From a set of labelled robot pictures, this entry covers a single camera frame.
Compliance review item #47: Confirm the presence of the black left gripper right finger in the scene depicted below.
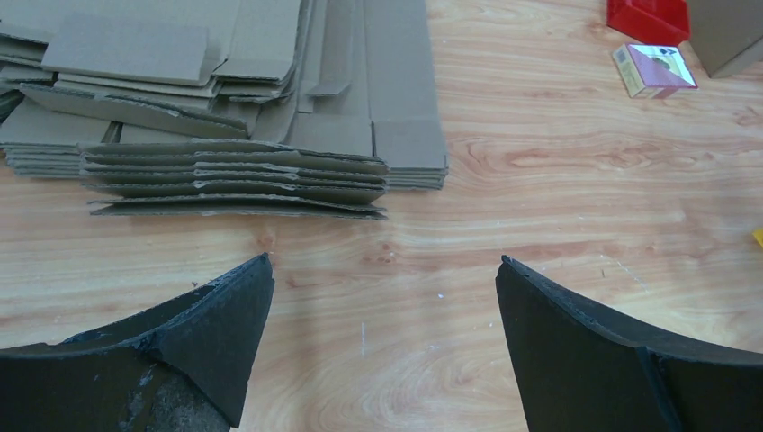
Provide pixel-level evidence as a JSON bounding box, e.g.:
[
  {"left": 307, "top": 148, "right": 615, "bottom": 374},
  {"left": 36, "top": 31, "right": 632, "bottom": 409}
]
[{"left": 496, "top": 256, "right": 762, "bottom": 431}]

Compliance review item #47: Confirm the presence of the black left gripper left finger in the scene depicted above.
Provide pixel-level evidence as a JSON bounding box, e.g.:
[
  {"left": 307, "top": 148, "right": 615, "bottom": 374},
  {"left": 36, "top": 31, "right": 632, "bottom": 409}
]
[{"left": 1, "top": 254, "right": 274, "bottom": 431}]

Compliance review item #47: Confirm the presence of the pink white small card box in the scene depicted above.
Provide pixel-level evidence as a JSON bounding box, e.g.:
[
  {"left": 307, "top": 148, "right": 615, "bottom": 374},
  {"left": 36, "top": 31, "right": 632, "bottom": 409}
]
[{"left": 612, "top": 43, "right": 698, "bottom": 100}]

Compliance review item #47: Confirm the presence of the red open box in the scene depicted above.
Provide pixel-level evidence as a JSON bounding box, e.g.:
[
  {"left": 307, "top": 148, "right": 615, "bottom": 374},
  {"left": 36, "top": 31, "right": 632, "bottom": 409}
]
[{"left": 606, "top": 0, "right": 691, "bottom": 46}]

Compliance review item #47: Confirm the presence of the tall brown cardboard box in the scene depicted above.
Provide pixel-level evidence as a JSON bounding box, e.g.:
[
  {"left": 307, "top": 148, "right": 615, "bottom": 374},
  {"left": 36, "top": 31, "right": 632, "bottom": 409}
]
[{"left": 687, "top": 0, "right": 762, "bottom": 78}]

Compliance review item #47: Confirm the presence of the stack of flat cardboard sheets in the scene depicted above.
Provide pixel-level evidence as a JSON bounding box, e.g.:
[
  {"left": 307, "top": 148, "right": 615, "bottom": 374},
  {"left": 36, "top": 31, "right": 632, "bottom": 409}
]
[{"left": 1, "top": 1, "right": 448, "bottom": 220}]

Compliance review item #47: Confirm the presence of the yellow plastic triangle frame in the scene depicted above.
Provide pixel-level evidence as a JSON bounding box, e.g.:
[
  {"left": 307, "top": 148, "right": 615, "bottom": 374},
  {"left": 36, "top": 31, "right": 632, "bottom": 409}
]
[{"left": 752, "top": 228, "right": 763, "bottom": 248}]

